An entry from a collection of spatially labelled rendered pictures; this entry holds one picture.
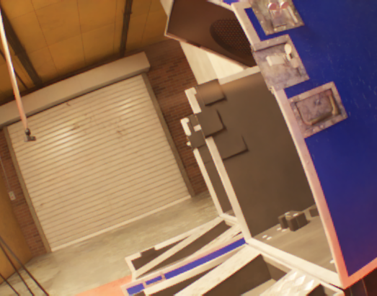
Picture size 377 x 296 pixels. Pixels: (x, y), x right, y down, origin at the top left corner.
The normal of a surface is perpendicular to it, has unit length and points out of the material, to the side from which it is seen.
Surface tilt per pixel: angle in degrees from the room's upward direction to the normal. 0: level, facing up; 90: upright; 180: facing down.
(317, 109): 90
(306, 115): 90
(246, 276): 90
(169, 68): 90
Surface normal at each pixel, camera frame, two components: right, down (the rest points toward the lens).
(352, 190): 0.12, -0.11
